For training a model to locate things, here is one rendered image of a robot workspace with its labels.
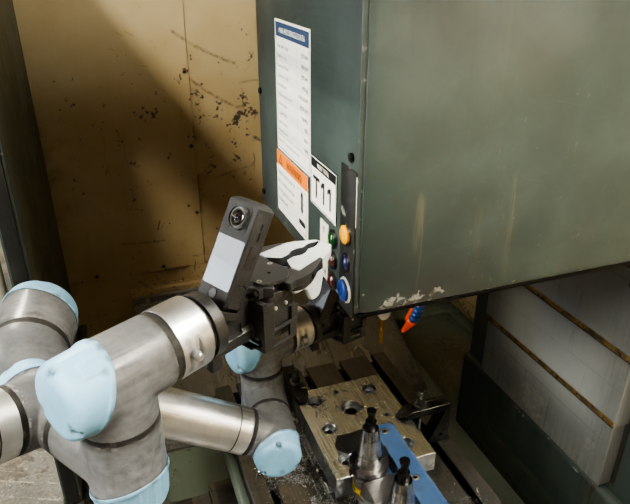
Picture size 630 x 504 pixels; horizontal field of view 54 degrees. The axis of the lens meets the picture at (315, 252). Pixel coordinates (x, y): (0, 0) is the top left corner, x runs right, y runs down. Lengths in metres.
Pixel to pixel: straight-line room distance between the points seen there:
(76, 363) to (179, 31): 1.53
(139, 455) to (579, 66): 0.67
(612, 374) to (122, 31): 1.55
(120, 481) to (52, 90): 1.51
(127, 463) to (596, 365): 1.06
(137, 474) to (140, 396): 0.08
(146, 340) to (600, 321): 1.02
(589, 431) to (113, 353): 1.18
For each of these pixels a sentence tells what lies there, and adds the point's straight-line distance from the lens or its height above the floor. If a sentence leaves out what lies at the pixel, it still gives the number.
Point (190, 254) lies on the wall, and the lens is 2.19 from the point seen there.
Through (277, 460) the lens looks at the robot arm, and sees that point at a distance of 1.01.
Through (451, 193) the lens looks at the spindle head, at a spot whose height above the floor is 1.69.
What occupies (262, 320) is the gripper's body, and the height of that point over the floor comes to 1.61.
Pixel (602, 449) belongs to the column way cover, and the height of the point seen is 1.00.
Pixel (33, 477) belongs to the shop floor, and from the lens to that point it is 2.96.
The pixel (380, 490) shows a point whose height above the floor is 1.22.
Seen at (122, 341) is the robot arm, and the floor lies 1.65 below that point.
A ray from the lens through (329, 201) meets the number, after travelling 0.83.
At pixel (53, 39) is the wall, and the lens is 1.97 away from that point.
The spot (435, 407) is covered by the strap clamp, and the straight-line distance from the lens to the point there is 1.50.
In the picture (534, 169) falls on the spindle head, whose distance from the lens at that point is 0.86.
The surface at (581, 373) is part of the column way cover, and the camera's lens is 1.49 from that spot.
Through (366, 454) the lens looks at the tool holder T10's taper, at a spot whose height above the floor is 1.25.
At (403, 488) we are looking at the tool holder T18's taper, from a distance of 0.93.
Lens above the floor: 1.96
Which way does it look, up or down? 26 degrees down
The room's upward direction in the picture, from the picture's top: straight up
